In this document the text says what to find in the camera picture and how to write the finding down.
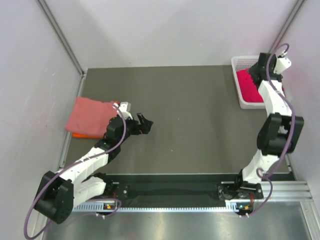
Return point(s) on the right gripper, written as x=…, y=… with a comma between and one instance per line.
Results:
x=253, y=70

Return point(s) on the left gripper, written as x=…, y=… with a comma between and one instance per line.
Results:
x=144, y=126

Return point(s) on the magenta t shirt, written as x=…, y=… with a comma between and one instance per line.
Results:
x=248, y=89

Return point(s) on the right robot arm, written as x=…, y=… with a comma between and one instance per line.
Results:
x=281, y=130

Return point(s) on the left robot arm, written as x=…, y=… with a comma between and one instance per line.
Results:
x=62, y=191

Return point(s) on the white plastic basket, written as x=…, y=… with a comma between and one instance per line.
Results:
x=271, y=91

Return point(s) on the folded salmon t shirt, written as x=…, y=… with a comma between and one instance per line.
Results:
x=90, y=117

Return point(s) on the folded orange t shirt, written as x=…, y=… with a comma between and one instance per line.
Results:
x=83, y=136

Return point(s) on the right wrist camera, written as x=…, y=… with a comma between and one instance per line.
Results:
x=282, y=63

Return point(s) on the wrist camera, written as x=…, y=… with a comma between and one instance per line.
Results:
x=124, y=110
x=282, y=63

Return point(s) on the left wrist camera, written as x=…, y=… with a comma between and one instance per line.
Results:
x=124, y=110

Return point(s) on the slotted grey cable duct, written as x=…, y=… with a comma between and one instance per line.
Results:
x=105, y=207

